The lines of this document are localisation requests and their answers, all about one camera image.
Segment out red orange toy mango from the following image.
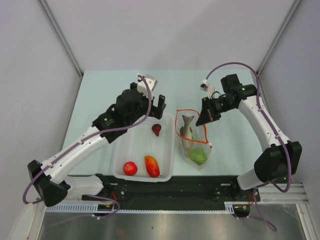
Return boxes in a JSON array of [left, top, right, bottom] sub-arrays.
[[144, 155, 160, 178]]

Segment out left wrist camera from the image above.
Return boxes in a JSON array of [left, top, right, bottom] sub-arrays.
[[136, 73, 158, 98]]

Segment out aluminium frame rail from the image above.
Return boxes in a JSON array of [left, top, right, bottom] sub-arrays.
[[36, 0, 84, 79]]

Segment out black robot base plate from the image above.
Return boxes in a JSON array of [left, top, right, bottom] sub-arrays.
[[97, 174, 260, 211]]

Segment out clear zip top bag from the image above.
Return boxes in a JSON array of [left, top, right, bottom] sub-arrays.
[[174, 109, 213, 171]]

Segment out white slotted cable duct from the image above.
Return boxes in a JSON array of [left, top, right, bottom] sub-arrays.
[[46, 202, 101, 212]]

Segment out dark red toy fruit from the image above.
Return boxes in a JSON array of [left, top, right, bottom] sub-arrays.
[[151, 123, 162, 137]]

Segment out white perforated plastic basket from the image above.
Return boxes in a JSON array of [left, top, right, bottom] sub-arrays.
[[112, 113, 175, 183]]

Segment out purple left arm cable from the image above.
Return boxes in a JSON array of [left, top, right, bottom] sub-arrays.
[[22, 76, 153, 205]]

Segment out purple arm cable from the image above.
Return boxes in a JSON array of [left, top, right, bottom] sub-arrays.
[[203, 62, 293, 193], [22, 76, 153, 205]]

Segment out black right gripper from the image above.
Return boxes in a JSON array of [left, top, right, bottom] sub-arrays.
[[196, 96, 236, 127]]

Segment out grey toy fish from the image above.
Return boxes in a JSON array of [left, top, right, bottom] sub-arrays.
[[179, 115, 195, 157]]

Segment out red toy apple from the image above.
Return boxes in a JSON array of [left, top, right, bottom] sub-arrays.
[[123, 161, 138, 176]]

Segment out green custard apple toy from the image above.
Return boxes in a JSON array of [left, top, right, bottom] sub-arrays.
[[188, 147, 208, 166]]

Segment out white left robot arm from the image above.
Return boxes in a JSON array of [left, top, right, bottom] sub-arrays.
[[27, 75, 166, 207]]

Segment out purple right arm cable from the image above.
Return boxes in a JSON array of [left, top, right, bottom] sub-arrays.
[[203, 62, 293, 193]]

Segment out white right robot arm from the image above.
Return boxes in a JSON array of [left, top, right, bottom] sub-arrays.
[[196, 74, 302, 201]]

